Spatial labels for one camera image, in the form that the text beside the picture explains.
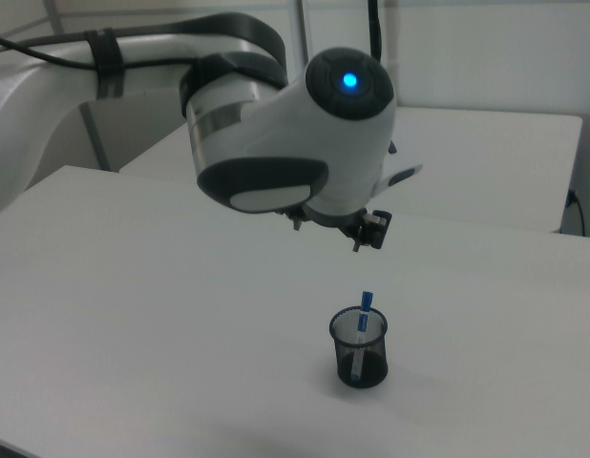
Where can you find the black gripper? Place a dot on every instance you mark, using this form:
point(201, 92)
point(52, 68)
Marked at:
point(352, 229)

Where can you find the blue and white marker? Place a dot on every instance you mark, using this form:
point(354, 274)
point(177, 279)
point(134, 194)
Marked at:
point(366, 300)

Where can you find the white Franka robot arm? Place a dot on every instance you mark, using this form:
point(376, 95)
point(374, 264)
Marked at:
point(276, 133)

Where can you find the black mesh pen cup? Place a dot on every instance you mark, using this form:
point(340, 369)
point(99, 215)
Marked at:
point(343, 362)

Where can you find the white side table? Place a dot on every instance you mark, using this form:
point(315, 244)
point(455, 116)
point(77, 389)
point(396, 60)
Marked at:
point(490, 162)

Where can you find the black pole stand with base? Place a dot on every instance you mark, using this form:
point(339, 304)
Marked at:
point(375, 28)

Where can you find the grey partition frame post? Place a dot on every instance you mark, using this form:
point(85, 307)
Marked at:
point(302, 28)

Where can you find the grey slanted frame post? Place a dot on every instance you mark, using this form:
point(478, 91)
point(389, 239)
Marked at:
point(95, 138)

